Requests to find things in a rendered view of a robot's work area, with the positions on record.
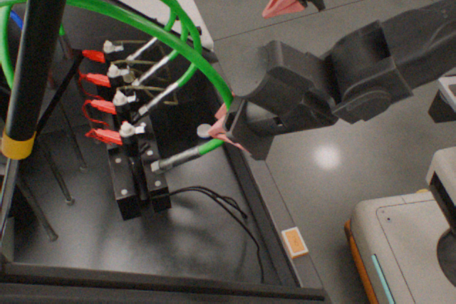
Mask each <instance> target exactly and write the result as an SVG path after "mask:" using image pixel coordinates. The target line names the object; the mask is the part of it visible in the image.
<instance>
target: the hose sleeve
mask: <svg viewBox="0 0 456 304"><path fill-rule="evenodd" d="M199 147H201V146H197V147H193V148H191V149H188V150H186V151H184V152H180V153H178V154H174V155H172V156H169V157H168V158H165V159H163V160H161V161H160V168H161V169H162V171H166V170H168V169H171V168H173V167H176V166H178V165H180V164H184V163H186V162H190V161H193V160H196V159H199V158H200V157H202V156H204V155H203V154H200V151H199Z"/></svg>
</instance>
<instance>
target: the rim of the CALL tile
mask: <svg viewBox="0 0 456 304"><path fill-rule="evenodd" d="M293 230H296V231H297V233H298V235H299V237H300V239H301V242H302V244H303V246H304V247H305V249H306V250H302V251H301V252H298V253H294V252H293V250H291V247H290V245H289V242H288V239H287V237H286V234H285V232H288V231H293ZM282 234H283V236H284V239H285V242H286V244H287V246H288V248H289V251H290V254H291V256H293V257H294V256H298V255H301V254H303V253H308V252H309V251H308V249H307V247H306V244H305V243H304V242H303V239H302V237H301V234H300V233H299V230H298V228H297V227H294V228H291V229H289V230H286V231H282Z"/></svg>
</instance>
